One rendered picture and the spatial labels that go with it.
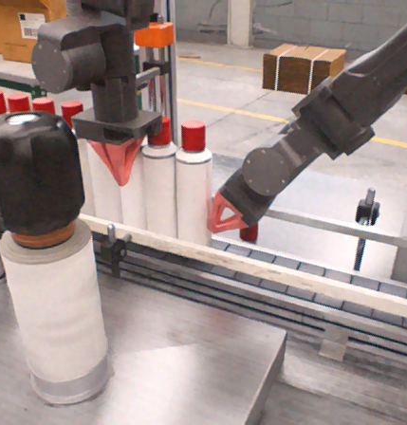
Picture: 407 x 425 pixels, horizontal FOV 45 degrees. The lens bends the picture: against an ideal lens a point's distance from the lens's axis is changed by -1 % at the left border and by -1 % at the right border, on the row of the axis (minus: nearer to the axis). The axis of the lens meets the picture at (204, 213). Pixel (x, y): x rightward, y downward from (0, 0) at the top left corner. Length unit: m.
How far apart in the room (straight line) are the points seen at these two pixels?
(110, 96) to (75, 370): 0.32
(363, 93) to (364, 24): 5.55
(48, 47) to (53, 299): 0.26
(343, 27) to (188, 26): 2.14
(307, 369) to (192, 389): 0.17
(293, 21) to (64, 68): 5.88
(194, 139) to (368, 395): 0.39
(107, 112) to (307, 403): 0.42
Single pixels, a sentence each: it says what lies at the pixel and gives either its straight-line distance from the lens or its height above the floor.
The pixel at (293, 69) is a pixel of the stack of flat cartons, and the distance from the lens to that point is 4.68.
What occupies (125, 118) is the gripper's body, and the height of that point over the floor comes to 1.11.
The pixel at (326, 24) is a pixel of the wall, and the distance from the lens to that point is 6.23.
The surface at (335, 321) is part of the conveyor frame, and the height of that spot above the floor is 0.87.
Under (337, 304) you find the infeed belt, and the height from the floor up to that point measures 0.88.
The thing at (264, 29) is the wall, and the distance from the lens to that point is 6.55.
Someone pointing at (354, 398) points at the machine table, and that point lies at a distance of 0.65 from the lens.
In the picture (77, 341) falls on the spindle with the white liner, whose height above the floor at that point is 0.96.
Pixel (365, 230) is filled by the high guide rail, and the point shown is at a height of 0.96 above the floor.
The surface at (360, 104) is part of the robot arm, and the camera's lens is 0.56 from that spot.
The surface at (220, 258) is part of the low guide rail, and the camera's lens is 0.70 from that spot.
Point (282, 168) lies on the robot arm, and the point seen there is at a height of 1.09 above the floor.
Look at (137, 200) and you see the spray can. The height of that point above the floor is 0.95.
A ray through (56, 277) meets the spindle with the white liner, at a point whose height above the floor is 1.04.
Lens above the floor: 1.31
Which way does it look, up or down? 30 degrees down
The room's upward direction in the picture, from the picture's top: straight up
